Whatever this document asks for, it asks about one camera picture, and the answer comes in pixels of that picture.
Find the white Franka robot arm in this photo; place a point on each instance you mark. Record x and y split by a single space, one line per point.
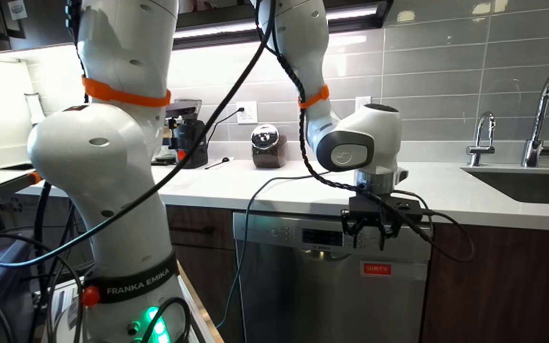
115 191

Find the red dirty magnet sign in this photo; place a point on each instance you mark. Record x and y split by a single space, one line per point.
376 269

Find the under-cabinet light strip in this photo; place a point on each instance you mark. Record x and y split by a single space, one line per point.
218 29

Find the round dark chrome appliance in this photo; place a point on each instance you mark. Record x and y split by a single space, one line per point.
266 145

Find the small dark spoon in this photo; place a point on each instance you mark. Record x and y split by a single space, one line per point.
218 162

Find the narrow dark wood cabinet door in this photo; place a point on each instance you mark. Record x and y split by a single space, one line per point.
209 286

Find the small chrome faucet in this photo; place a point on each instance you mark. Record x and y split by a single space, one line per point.
481 149

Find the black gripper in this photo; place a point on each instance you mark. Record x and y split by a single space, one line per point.
382 208

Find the wide dark wood cabinet door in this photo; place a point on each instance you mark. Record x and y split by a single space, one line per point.
516 292

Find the stainless steel dishwasher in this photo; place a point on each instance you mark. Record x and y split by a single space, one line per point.
313 305

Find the dark upper shelf cabinet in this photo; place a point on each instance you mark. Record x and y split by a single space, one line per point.
363 4

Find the white wall outlet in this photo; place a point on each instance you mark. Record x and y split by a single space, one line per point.
247 111
361 99

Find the wooden-edged robot table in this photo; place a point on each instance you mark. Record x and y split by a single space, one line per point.
201 315

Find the grey undermount sink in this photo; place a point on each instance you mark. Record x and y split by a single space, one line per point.
535 185

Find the dark wood cabinet drawer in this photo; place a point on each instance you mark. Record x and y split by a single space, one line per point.
201 227

